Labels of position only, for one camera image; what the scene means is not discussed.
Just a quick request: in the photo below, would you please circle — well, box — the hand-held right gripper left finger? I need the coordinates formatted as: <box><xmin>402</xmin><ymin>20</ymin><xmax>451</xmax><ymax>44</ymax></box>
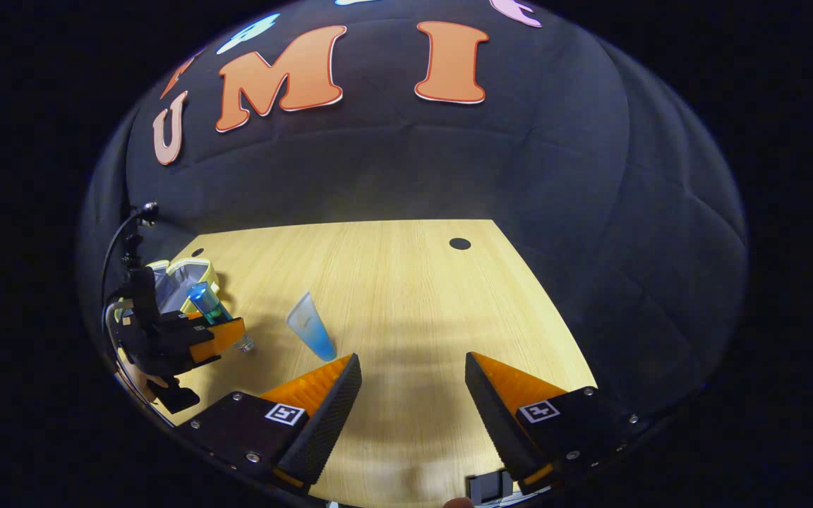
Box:
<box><xmin>179</xmin><ymin>353</ymin><xmax>363</xmax><ymax>491</ymax></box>

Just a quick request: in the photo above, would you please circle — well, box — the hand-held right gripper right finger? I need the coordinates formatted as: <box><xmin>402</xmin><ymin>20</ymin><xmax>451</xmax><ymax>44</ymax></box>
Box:
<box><xmin>464</xmin><ymin>351</ymin><xmax>640</xmax><ymax>491</ymax></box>

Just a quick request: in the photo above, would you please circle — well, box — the cream suitcase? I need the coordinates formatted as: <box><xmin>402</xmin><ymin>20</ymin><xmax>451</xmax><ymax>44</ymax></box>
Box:
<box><xmin>121</xmin><ymin>258</ymin><xmax>222</xmax><ymax>320</ymax></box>

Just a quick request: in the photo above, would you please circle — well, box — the blue and clear tube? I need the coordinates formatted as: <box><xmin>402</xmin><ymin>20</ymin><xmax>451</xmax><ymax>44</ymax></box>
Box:
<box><xmin>287</xmin><ymin>291</ymin><xmax>338</xmax><ymax>362</ymax></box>

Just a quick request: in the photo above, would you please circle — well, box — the blue skin care bottle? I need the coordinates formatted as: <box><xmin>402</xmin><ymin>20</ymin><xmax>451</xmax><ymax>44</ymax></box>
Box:
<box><xmin>188</xmin><ymin>281</ymin><xmax>255</xmax><ymax>353</ymax></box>

